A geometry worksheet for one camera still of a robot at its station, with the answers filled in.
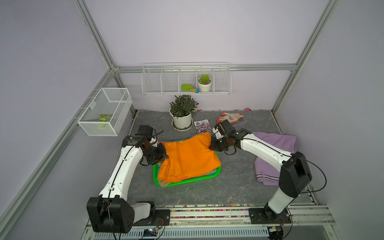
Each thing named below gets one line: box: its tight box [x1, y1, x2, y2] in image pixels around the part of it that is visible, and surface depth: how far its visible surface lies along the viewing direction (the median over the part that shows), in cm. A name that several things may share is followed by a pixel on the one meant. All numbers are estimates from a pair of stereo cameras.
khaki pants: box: [157, 162, 172, 188], surface depth 75 cm
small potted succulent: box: [197, 74, 213, 92], surface depth 93 cm
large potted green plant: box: [169, 94, 199, 131], surface depth 101 cm
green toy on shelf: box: [181, 84, 200, 93], surface depth 103 cm
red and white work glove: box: [216, 112, 245, 125], surface depth 118 cm
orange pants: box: [158, 132, 221, 183], surface depth 82 cm
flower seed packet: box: [193, 119, 212, 135], surface depth 114 cm
